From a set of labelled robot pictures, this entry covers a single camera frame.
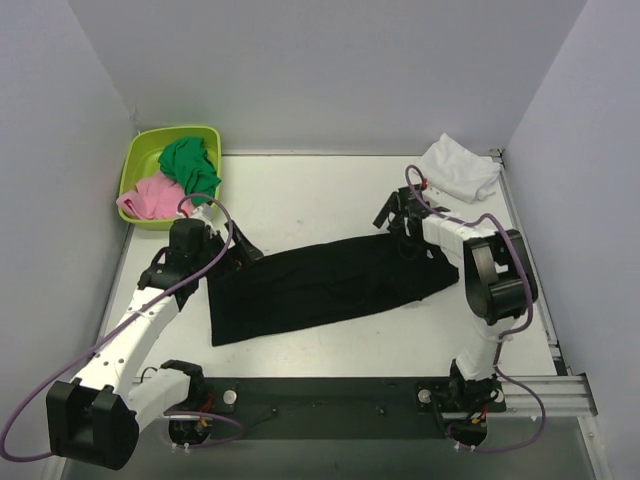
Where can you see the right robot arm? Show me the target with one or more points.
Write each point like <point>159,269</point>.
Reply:
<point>498,282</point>

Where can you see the pink t-shirt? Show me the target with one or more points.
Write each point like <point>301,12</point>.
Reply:
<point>154,198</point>

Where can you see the aluminium frame rail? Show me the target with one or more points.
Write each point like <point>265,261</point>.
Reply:
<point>562,396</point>

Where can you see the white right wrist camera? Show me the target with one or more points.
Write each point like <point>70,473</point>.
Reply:
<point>432,197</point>

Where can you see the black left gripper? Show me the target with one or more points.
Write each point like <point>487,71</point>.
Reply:
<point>228,250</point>

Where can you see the black t-shirt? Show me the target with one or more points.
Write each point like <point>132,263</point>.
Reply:
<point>323,284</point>

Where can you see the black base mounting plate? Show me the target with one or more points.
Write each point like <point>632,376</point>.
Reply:
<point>401,408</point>

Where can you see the white folded t-shirt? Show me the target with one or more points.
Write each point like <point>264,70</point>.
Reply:
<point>457,171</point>

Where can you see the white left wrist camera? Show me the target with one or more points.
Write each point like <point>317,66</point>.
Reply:
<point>203,212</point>

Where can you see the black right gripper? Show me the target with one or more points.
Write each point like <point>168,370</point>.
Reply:
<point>400,211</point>

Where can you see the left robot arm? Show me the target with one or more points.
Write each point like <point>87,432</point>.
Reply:
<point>98,416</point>

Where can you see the lime green plastic tub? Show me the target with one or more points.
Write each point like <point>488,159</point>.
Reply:
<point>142,161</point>

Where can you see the green t-shirt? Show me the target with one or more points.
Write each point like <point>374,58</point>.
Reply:
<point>186,161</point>

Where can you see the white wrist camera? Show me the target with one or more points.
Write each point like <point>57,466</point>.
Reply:
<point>432,197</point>
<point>203,212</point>

